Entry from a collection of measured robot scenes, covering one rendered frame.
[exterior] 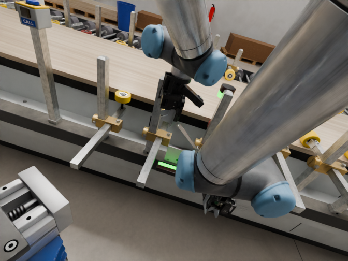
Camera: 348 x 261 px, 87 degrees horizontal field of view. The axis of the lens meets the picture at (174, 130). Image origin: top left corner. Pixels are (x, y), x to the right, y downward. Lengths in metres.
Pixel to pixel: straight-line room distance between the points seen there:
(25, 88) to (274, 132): 1.41
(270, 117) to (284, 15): 8.33
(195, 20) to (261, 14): 7.90
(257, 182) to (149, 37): 0.39
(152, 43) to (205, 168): 0.32
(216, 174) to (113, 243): 1.24
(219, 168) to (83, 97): 1.05
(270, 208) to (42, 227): 0.42
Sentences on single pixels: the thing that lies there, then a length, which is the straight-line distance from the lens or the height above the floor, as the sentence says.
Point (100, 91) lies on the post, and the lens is 0.85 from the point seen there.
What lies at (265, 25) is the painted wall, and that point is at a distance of 8.33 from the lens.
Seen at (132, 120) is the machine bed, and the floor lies 0.71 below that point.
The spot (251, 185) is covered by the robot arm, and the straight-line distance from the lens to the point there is 0.37.
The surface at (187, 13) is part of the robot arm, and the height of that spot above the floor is 1.36.
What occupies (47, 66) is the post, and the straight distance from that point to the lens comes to 0.97.
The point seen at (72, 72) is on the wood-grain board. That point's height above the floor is 0.90.
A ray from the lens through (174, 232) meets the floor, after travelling 1.54.
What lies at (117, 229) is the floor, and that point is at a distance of 1.50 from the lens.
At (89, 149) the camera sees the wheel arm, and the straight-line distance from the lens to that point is 0.79.
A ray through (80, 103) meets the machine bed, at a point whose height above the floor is 0.71.
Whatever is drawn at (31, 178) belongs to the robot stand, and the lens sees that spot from 0.51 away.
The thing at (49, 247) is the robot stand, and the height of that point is 0.90.
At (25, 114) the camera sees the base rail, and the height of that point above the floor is 0.70.
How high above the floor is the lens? 1.38
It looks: 37 degrees down
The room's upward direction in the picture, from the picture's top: 17 degrees clockwise
